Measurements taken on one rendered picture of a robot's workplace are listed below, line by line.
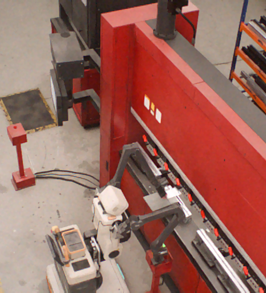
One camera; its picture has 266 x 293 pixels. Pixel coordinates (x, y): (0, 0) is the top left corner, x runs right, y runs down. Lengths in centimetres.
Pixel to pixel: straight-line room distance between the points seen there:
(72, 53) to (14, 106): 272
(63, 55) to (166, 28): 100
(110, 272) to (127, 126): 142
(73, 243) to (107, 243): 28
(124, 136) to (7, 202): 165
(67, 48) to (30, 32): 417
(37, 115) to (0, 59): 153
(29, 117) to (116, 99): 243
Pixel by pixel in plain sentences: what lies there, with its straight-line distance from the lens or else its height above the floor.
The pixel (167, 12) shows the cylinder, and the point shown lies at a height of 253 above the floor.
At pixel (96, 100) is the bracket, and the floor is 121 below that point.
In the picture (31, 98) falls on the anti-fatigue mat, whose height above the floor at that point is 1.
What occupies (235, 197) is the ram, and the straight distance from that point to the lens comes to 391.
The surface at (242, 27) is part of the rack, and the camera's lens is 670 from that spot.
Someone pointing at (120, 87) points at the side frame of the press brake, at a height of 166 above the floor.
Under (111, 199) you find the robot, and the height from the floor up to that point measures 137.
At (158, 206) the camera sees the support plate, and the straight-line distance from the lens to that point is 477.
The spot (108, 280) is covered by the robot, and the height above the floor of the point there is 28.
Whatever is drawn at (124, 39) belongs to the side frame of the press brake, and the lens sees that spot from 466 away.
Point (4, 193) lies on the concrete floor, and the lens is 629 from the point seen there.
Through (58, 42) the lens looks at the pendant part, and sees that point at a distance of 503.
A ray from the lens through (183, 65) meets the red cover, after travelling 413.
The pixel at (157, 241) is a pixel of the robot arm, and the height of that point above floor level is 105.
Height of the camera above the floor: 456
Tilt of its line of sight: 42 degrees down
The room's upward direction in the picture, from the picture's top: 4 degrees clockwise
